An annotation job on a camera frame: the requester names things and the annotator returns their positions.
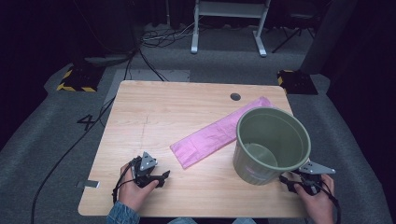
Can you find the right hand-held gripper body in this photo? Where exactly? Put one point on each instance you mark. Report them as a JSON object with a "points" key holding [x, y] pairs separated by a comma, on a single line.
{"points": [[314, 169]]}

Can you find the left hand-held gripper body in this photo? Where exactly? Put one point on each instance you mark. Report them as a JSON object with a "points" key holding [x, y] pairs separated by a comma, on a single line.
{"points": [[147, 162]]}

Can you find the green plastic trash bin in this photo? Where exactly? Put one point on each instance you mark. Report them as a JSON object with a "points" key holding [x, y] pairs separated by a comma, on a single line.
{"points": [[249, 169]]}

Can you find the pink plastic garbage bag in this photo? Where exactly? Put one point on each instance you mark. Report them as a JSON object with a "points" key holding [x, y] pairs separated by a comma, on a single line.
{"points": [[205, 140]]}

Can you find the person's left hand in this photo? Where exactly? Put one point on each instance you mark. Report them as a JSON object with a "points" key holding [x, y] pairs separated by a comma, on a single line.
{"points": [[132, 194]]}

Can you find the person's right hand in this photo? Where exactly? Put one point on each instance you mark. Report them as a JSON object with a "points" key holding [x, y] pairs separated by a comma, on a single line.
{"points": [[319, 207]]}

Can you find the person's left leg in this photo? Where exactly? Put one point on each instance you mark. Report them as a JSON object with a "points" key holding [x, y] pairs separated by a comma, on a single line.
{"points": [[183, 221]]}

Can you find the person's leg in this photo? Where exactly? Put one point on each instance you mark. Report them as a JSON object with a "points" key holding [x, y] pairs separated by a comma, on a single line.
{"points": [[244, 221], [183, 221]]}

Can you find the person's right leg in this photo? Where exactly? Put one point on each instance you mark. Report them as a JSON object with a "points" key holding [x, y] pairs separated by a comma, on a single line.
{"points": [[244, 221]]}

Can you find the grey tape strip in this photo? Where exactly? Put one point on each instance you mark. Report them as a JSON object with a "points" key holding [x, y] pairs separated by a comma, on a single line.
{"points": [[88, 184]]}

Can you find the black round table grommet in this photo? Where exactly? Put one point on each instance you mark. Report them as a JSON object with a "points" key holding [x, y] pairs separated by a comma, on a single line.
{"points": [[235, 96]]}

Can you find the grey column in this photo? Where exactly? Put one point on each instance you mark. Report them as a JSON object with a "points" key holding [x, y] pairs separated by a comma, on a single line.
{"points": [[327, 37]]}

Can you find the black tripod stand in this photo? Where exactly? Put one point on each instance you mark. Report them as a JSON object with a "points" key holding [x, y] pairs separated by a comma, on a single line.
{"points": [[292, 35]]}

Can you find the black yellow striped base plate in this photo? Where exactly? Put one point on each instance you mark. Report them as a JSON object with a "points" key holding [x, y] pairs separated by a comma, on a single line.
{"points": [[299, 82], [81, 79]]}

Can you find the white metal desk frame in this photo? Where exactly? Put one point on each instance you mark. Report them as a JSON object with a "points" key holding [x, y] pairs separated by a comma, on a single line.
{"points": [[230, 9]]}

